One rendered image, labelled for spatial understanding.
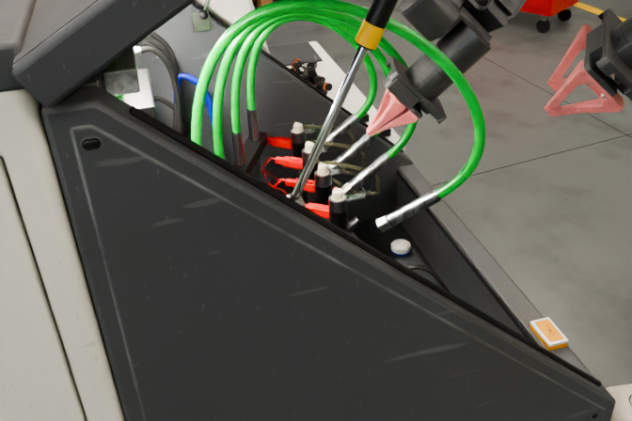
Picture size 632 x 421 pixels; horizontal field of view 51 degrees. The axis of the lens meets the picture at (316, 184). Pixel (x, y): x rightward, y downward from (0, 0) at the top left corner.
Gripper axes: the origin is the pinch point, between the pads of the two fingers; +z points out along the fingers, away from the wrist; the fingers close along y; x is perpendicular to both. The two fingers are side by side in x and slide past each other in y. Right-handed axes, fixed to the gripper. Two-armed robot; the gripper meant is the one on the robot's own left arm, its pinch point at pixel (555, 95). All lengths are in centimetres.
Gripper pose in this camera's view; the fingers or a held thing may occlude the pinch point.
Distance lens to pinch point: 82.5
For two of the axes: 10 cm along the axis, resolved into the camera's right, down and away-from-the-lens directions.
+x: 7.5, 6.0, 2.7
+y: -3.0, 6.8, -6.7
